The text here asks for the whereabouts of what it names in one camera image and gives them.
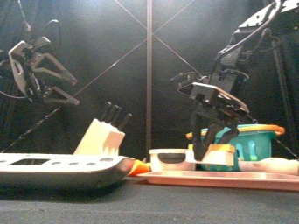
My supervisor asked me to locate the toy egg sushi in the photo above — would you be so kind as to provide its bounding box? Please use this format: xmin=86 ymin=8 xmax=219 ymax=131
xmin=186 ymin=143 xmax=238 ymax=167

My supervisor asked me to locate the teal pot with orange rim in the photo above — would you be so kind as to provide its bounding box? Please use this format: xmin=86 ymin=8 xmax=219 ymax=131
xmin=186 ymin=123 xmax=286 ymax=172

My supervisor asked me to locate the white cup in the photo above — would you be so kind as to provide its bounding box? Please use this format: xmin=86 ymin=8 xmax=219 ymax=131
xmin=148 ymin=148 xmax=196 ymax=172

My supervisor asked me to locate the pink plastic tray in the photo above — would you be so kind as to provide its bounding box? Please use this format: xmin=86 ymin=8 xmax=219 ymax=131
xmin=135 ymin=170 xmax=299 ymax=193

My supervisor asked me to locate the white toy food piece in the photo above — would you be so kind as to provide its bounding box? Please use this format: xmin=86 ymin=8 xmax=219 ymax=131
xmin=238 ymin=157 xmax=299 ymax=176

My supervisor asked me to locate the cream toy knife block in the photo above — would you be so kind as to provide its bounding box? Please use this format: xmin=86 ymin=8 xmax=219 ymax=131
xmin=72 ymin=118 xmax=127 ymax=157

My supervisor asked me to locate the orange toy food piece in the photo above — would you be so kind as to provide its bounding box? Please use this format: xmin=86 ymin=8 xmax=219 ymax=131
xmin=127 ymin=158 xmax=152 ymax=177

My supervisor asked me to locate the grey toy appliance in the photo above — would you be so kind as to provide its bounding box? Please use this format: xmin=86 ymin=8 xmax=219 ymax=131
xmin=0 ymin=152 xmax=136 ymax=191

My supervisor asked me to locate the left wrist camera grey mount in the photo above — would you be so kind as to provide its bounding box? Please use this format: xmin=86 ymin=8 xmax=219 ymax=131
xmin=7 ymin=40 xmax=35 ymax=98

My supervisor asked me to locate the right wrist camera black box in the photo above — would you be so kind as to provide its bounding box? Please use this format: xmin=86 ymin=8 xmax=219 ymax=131
xmin=170 ymin=72 xmax=211 ymax=96

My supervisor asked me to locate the thin diagonal frame wire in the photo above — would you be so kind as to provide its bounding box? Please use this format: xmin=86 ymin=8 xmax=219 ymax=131
xmin=0 ymin=0 xmax=196 ymax=154
xmin=114 ymin=0 xmax=203 ymax=77

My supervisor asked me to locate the black toy knife handle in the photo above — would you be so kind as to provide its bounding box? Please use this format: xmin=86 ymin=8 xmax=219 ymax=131
xmin=111 ymin=107 xmax=127 ymax=129
xmin=104 ymin=104 xmax=119 ymax=125
xmin=99 ymin=101 xmax=114 ymax=123
xmin=116 ymin=113 xmax=134 ymax=131

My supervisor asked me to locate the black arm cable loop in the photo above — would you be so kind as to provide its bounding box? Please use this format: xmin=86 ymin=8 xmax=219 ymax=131
xmin=40 ymin=18 xmax=63 ymax=47

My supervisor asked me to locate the slanted metal frame strut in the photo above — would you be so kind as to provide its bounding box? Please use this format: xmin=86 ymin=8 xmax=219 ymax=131
xmin=270 ymin=40 xmax=299 ymax=161

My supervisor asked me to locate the vertical metal frame post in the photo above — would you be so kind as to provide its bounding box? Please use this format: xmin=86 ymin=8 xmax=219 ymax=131
xmin=144 ymin=0 xmax=155 ymax=163

